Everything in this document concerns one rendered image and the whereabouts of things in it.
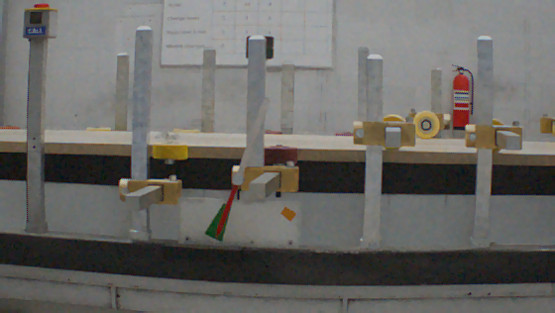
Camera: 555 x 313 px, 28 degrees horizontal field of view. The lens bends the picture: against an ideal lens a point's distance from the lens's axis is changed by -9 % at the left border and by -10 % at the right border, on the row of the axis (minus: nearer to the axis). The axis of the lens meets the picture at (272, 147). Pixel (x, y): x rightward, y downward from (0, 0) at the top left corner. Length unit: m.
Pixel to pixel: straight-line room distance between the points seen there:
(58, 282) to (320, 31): 7.17
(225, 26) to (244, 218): 7.26
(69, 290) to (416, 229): 0.83
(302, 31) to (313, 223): 6.98
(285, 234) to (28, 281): 0.63
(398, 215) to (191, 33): 7.15
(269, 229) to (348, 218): 0.27
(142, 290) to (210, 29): 7.23
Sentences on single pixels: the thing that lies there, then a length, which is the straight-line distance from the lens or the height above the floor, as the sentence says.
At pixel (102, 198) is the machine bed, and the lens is 2.80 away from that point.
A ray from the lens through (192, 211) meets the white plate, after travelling 2.53.
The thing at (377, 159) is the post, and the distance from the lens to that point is 2.49.
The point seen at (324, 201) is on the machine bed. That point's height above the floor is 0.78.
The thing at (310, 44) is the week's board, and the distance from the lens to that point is 9.65.
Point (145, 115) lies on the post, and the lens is 2.54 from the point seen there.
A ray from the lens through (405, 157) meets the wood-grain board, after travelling 2.70.
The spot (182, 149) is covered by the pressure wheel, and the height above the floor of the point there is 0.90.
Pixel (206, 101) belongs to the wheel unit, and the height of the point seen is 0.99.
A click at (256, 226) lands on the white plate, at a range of 2.51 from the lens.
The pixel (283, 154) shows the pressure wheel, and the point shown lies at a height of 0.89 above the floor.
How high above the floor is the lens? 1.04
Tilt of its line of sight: 3 degrees down
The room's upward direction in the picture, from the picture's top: 1 degrees clockwise
